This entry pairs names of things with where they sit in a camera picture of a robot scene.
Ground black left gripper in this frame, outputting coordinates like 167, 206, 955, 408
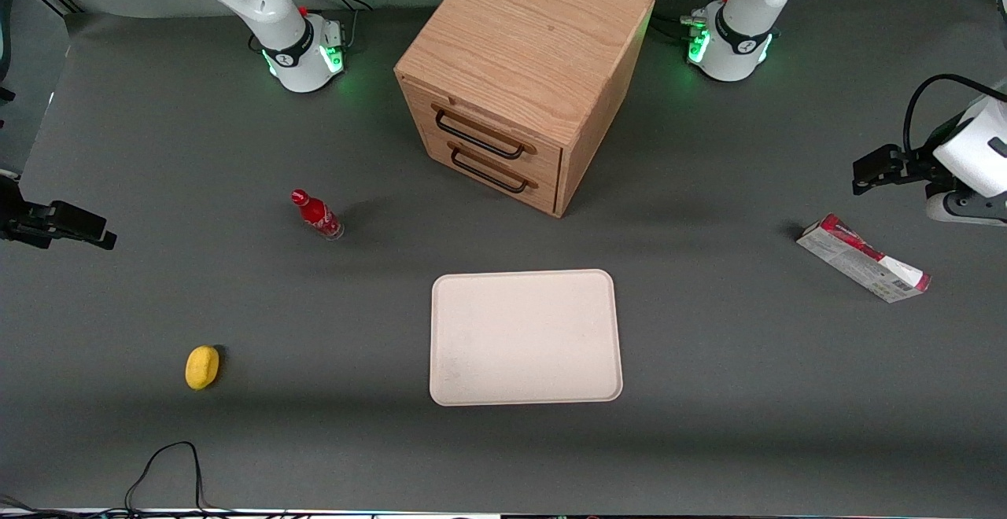
852, 145, 957, 196

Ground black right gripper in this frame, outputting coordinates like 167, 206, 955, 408
0, 179, 118, 252

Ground beige rectangular tray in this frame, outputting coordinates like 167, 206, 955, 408
429, 269, 625, 408

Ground yellow lemon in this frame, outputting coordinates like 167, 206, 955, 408
185, 345, 222, 392

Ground red soda bottle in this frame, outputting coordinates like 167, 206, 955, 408
290, 189, 345, 242

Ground wooden drawer cabinet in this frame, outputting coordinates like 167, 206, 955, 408
393, 0, 657, 219

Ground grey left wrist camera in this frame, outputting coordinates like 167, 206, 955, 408
925, 189, 1007, 228

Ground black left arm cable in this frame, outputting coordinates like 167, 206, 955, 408
902, 73, 1007, 155

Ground black looped table cable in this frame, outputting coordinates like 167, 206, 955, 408
124, 441, 207, 517

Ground black left arm base cables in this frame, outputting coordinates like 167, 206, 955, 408
651, 0, 736, 42

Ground black wire drawer handle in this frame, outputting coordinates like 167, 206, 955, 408
434, 108, 527, 161
450, 145, 530, 195

